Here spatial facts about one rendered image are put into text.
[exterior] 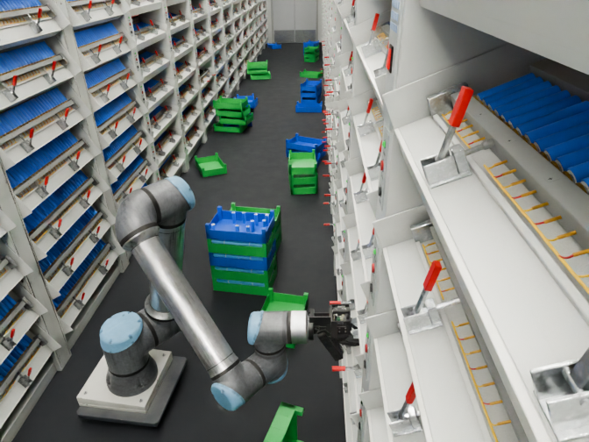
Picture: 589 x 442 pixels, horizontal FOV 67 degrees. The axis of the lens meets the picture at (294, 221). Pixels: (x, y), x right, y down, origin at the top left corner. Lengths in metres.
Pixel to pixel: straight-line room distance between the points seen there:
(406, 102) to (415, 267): 0.22
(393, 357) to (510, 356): 0.51
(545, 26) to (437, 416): 0.35
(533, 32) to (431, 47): 0.33
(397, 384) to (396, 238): 0.23
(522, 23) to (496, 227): 0.15
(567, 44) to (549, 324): 0.15
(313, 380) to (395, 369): 1.20
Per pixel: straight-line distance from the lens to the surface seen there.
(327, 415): 1.86
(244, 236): 2.17
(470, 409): 0.49
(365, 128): 1.17
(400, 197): 0.68
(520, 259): 0.35
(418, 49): 0.61
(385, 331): 0.82
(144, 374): 1.86
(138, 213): 1.31
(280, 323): 1.25
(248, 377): 1.29
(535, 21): 0.29
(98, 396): 1.93
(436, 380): 0.51
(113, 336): 1.74
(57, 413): 2.09
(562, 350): 0.29
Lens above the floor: 1.48
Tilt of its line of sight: 30 degrees down
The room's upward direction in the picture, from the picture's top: 1 degrees counter-clockwise
